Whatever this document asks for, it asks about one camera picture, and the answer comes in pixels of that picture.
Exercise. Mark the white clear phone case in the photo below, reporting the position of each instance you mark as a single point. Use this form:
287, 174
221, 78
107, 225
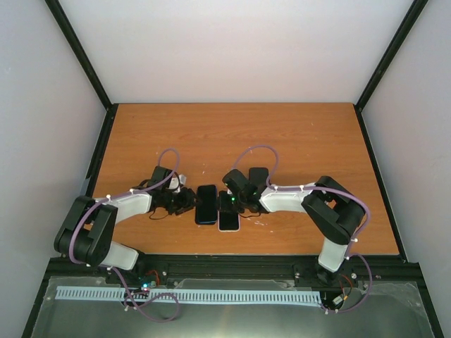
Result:
229, 230

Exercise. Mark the black frame post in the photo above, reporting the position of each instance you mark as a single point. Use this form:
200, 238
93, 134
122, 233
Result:
66, 28
412, 15

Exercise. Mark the blue-edged black phone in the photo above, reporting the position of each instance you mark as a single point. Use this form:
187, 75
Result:
205, 211

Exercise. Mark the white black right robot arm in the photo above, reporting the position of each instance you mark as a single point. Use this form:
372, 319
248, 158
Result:
338, 214

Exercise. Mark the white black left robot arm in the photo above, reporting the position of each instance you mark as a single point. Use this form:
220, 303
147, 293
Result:
86, 235

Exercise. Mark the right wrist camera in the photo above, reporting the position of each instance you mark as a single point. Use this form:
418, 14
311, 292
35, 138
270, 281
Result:
235, 181

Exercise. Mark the left black frame post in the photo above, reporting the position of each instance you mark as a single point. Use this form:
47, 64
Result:
66, 28

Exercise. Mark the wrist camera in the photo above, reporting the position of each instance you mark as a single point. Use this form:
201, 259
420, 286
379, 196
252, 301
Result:
177, 183
235, 181

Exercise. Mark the light blue cable duct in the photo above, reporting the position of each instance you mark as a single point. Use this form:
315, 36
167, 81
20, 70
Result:
191, 296

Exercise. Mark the metal base plate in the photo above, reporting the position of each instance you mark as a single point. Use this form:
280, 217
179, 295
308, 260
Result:
388, 309

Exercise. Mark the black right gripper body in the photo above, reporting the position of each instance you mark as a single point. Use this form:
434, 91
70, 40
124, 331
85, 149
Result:
238, 206

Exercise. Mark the right black frame post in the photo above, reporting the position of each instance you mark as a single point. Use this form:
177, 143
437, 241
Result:
412, 15

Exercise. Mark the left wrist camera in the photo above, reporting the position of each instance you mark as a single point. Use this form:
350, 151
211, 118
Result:
177, 183

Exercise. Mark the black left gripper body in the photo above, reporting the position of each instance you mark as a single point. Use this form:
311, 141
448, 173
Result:
177, 204

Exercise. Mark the black aluminium frame rail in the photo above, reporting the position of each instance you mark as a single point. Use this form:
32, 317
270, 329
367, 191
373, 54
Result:
302, 271

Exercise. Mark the red-edged black phone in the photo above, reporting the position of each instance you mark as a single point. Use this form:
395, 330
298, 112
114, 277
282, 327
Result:
258, 176

